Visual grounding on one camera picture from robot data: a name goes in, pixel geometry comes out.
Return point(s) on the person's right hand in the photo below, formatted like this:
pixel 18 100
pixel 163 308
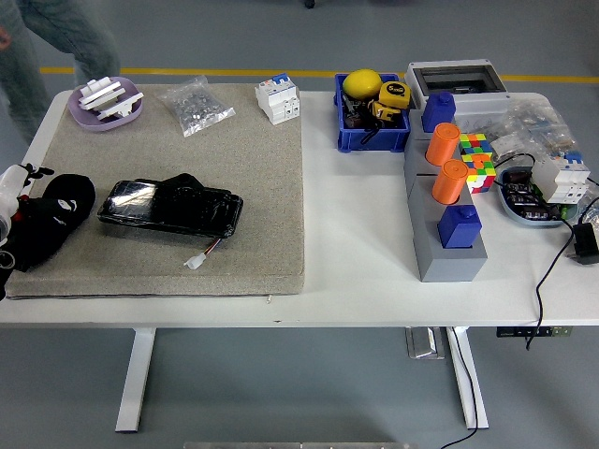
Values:
pixel 4 38

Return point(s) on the black plastic-wrapped panel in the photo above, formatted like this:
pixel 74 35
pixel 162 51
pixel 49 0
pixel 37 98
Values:
pixel 178 210

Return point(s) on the black table control panel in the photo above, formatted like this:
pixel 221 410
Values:
pixel 529 332

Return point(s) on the person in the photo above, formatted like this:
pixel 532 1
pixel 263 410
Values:
pixel 89 37

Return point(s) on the purple plastic dish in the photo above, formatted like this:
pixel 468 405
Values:
pixel 84 120

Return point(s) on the clear bag of screws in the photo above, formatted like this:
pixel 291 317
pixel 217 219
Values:
pixel 194 107

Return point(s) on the grey-brown mat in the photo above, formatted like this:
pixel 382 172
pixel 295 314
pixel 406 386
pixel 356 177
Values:
pixel 234 163

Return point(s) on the white circuit breaker blue lever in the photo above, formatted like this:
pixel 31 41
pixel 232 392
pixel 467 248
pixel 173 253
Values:
pixel 276 100
pixel 559 180

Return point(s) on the yellow round ball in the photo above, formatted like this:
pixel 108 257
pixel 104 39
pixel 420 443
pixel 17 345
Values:
pixel 361 84

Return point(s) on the brown small component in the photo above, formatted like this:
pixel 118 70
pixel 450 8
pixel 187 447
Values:
pixel 355 121

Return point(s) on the white table leg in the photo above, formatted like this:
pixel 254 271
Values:
pixel 464 397
pixel 135 374

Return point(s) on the blue plastic bin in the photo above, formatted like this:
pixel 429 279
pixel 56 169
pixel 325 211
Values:
pixel 374 140

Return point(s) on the yellow tape measure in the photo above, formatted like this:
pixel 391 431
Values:
pixel 384 112
pixel 393 93

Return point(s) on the blue block with knob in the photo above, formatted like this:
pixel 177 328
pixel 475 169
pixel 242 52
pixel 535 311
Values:
pixel 458 229
pixel 437 112

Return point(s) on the orange cylinder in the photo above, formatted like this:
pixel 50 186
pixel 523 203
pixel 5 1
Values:
pixel 442 145
pixel 449 182

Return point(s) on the multicoloured puzzle cube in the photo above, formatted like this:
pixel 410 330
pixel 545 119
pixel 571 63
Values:
pixel 482 175
pixel 475 145

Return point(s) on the grey block holder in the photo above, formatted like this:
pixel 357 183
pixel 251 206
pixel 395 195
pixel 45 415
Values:
pixel 449 264

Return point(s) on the blue-grey plastic dish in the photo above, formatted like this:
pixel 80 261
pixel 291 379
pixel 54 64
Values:
pixel 507 207

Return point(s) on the clear bags of small parts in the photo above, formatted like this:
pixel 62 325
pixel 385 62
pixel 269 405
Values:
pixel 529 121

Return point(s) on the dark electronic modules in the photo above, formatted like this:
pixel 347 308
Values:
pixel 529 201

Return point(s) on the clear plastic bag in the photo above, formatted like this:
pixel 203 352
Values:
pixel 592 206

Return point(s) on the black power adapter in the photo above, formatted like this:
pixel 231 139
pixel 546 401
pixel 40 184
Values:
pixel 585 243

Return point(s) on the white plastic bracket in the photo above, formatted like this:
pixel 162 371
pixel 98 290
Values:
pixel 121 105
pixel 100 91

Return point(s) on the grey electrical enclosure box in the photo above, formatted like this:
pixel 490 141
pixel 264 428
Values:
pixel 477 105

